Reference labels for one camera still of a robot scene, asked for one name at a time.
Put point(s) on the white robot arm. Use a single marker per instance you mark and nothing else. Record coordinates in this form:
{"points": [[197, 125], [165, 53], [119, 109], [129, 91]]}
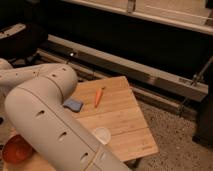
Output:
{"points": [[34, 105]]}

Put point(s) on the orange carrot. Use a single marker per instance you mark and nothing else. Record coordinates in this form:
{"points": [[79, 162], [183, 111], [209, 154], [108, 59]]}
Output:
{"points": [[98, 96]]}

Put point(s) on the wooden board table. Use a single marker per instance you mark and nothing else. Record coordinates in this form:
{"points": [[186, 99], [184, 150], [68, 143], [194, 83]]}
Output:
{"points": [[118, 111]]}

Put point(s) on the blue sponge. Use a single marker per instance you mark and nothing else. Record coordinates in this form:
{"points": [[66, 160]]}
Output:
{"points": [[73, 105]]}

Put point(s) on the orange bowl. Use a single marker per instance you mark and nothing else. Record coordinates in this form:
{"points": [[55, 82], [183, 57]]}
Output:
{"points": [[16, 150]]}

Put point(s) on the light wooden shelf edge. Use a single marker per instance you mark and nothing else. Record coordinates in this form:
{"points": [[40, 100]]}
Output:
{"points": [[187, 14]]}

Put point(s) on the long metal rail beam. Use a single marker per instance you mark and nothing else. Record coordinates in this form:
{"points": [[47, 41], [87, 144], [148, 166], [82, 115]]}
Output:
{"points": [[140, 72]]}

